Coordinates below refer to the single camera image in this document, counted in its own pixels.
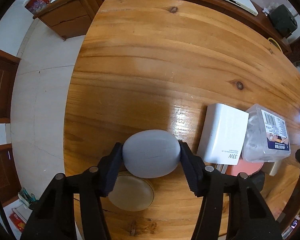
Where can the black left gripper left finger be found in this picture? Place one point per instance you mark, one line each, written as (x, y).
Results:
(54, 215)

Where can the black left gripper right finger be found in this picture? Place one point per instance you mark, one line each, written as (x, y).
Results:
(249, 216)

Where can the beige plug adapter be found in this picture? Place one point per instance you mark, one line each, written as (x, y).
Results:
(271, 169)

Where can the clear plastic box with label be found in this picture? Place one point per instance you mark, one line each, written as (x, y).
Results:
(266, 139)

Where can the pink round compact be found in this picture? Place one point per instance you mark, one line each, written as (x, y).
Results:
(243, 167)

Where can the round beige compact case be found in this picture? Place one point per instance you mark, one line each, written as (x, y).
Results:
(131, 193)

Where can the white 33W charger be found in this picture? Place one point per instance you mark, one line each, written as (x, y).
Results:
(223, 134)

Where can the white egg-shaped earbud case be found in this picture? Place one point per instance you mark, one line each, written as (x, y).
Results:
(151, 154)

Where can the dark jar red lid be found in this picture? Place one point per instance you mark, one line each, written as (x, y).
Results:
(294, 55)

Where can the yellow rimmed fan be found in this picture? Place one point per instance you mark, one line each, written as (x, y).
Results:
(275, 43)

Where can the small wooden side cabinet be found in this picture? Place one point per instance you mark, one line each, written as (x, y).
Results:
(69, 18)

